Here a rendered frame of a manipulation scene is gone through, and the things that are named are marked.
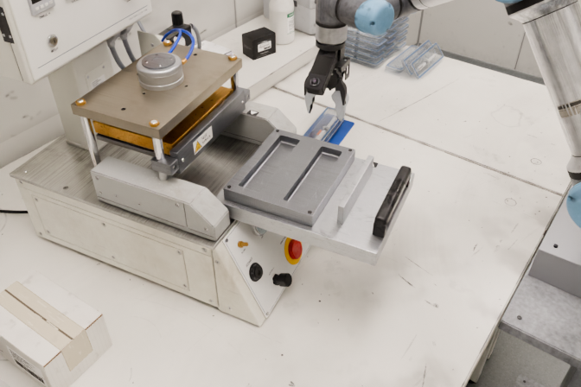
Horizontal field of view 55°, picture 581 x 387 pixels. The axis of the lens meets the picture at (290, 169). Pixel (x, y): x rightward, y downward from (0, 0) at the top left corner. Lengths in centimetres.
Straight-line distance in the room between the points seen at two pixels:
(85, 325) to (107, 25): 53
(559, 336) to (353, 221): 44
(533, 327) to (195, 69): 78
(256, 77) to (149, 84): 71
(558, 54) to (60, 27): 80
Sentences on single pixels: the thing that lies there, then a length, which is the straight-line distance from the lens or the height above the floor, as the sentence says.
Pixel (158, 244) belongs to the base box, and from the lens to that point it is 104.
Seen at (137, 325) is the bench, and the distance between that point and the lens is 109.
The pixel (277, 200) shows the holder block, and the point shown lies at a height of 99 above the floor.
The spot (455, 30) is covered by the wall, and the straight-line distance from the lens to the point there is 347.
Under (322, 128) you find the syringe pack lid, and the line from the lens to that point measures 145.
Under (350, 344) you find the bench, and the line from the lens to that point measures 104.
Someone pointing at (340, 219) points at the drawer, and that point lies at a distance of 91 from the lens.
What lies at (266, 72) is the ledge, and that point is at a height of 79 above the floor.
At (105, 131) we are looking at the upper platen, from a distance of 105.
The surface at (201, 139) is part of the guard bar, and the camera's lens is 99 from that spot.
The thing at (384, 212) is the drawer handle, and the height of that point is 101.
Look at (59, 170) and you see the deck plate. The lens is 117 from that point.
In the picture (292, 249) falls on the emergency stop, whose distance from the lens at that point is 110.
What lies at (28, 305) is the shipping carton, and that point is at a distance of 107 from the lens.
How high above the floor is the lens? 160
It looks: 38 degrees down
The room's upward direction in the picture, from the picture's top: straight up
